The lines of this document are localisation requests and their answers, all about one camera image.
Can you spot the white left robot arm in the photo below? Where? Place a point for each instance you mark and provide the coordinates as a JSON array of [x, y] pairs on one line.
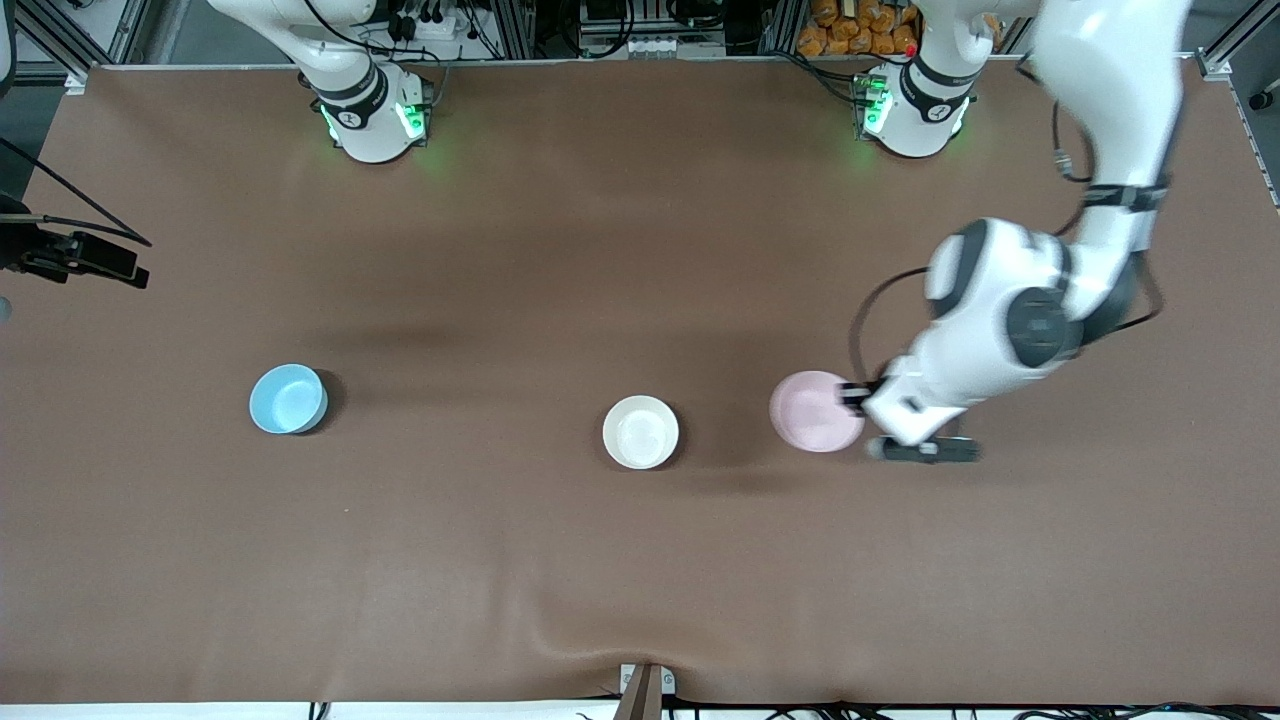
[[1110, 80]]

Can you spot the metal table clamp bracket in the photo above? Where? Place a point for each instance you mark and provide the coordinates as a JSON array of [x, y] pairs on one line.
[[645, 690]]

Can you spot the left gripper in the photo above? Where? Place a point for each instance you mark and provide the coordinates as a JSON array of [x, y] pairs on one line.
[[858, 396]]

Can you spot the aluminium frame rail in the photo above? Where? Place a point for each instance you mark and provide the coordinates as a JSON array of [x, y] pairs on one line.
[[70, 35], [1245, 60]]

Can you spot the brown table mat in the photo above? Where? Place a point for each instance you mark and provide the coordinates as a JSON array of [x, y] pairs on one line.
[[640, 250]]

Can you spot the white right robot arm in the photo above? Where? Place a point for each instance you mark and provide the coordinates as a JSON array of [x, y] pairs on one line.
[[365, 120]]

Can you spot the pink bowl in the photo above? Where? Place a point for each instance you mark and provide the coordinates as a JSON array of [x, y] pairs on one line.
[[810, 412]]

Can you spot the bag of orange snacks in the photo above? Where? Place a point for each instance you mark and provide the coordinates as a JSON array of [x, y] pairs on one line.
[[850, 30]]

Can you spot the white power strip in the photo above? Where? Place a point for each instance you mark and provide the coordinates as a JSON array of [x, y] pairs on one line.
[[430, 25]]

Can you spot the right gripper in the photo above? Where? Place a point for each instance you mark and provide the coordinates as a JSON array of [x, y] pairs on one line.
[[40, 252]]

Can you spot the blue bowl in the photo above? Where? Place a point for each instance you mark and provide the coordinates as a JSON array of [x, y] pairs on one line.
[[287, 399]]

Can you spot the white bowl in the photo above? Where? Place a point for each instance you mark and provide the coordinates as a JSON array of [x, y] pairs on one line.
[[640, 432]]

